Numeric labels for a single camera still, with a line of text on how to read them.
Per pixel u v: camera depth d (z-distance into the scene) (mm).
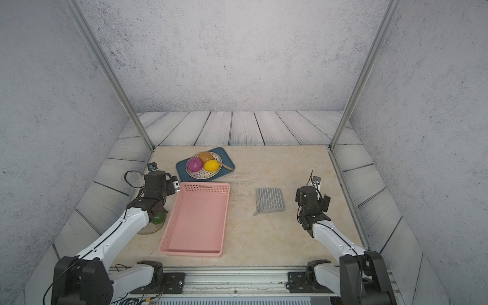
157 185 685
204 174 1074
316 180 743
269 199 955
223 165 1105
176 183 791
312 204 659
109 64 863
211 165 1074
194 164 1046
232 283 742
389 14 717
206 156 1098
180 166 1111
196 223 942
